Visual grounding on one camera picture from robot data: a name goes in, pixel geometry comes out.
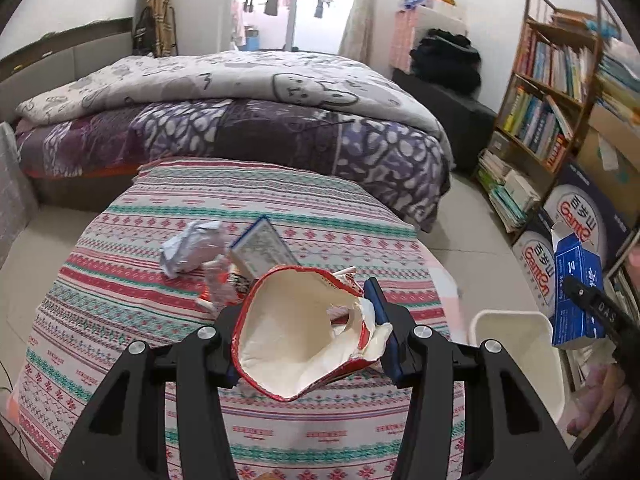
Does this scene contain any grey upholstered bed headboard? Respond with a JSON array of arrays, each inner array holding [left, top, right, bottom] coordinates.
[[0, 16, 136, 123]]

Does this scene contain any person's right forearm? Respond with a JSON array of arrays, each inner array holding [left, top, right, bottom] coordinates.
[[566, 362, 633, 443]]

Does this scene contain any beige curtain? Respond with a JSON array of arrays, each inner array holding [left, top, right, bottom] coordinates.
[[339, 0, 383, 63]]

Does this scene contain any wooden bookshelf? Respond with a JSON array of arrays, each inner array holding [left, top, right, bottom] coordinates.
[[487, 0, 608, 171]]

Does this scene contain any striped patterned tablecloth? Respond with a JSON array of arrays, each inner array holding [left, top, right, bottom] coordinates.
[[7, 157, 468, 480]]

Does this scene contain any purple patterned quilt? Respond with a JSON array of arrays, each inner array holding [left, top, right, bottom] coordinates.
[[15, 97, 451, 233]]

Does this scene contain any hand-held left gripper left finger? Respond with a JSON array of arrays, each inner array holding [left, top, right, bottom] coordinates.
[[50, 304, 246, 480]]

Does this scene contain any red and white paper bag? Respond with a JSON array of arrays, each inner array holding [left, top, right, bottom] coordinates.
[[230, 266, 393, 402]]

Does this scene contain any black cabinet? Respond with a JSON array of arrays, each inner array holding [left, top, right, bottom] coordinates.
[[391, 67, 498, 173]]

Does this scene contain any large blue printed box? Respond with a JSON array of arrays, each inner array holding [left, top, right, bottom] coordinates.
[[542, 160, 633, 271]]

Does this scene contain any blue paper carton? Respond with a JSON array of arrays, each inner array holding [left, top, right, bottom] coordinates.
[[550, 220, 608, 350]]

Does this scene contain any brown cardboard box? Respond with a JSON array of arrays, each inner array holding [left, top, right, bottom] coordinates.
[[575, 95, 640, 196]]

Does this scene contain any plaid coat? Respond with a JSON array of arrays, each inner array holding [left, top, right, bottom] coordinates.
[[132, 0, 178, 58]]

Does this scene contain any blue-edged carton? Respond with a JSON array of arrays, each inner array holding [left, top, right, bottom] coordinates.
[[229, 215, 298, 278]]

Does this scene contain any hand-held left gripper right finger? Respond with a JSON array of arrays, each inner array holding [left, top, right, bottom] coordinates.
[[363, 277, 581, 480]]

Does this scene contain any pink cabinet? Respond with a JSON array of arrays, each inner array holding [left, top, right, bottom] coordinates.
[[389, 5, 466, 73]]

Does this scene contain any stack of books and papers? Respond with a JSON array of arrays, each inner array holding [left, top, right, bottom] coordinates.
[[595, 35, 640, 126]]

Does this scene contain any white foil wrapper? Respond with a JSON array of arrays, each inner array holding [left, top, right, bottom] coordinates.
[[159, 219, 228, 280]]

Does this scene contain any grey padded panel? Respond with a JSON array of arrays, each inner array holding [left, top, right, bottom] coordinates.
[[0, 121, 40, 266]]

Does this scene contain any white plastic bin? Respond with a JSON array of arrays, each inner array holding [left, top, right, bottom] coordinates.
[[467, 310, 568, 428]]

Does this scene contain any pink wrapper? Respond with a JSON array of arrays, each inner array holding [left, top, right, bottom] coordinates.
[[196, 255, 251, 311]]

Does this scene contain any stack of books on floor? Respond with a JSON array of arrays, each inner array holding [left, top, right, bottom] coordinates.
[[475, 147, 543, 233]]

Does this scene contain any row of colourful tall books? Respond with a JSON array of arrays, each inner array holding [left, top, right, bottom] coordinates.
[[500, 87, 573, 171]]

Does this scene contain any pile of black clothes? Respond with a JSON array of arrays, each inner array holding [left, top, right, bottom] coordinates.
[[410, 27, 483, 96]]

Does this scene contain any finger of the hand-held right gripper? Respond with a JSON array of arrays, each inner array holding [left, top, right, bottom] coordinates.
[[564, 274, 622, 342]]

